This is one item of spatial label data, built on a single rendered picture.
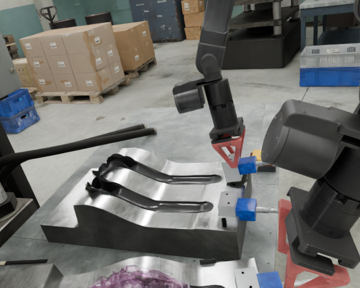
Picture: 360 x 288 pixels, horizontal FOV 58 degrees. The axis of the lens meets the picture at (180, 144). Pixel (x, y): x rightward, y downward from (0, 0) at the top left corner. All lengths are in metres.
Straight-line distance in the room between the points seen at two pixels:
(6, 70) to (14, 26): 7.06
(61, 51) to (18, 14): 3.86
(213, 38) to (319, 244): 0.46
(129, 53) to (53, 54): 1.14
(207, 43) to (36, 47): 4.45
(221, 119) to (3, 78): 0.86
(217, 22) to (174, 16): 6.91
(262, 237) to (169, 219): 0.22
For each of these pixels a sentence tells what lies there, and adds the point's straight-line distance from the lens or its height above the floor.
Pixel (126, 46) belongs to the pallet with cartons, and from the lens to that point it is 5.25.
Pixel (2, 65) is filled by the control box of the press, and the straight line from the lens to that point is 1.35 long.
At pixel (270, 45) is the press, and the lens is 4.65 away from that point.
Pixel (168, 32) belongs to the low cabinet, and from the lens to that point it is 7.75.
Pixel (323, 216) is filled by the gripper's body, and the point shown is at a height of 1.10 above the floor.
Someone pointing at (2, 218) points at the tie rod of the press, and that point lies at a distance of 1.16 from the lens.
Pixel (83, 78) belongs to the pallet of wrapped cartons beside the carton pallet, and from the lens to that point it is 4.66.
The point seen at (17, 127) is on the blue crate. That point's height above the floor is 0.06.
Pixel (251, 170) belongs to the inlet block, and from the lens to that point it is 0.78.
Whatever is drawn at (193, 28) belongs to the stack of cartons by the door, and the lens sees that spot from 7.56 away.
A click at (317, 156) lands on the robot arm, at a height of 1.18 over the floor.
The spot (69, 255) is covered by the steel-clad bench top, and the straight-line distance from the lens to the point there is 0.88.
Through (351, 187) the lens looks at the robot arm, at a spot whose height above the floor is 1.14.
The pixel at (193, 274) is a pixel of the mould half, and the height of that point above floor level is 0.86.
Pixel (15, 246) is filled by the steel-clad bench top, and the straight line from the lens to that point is 1.00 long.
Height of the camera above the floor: 1.36
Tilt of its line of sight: 27 degrees down
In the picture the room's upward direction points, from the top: 11 degrees counter-clockwise
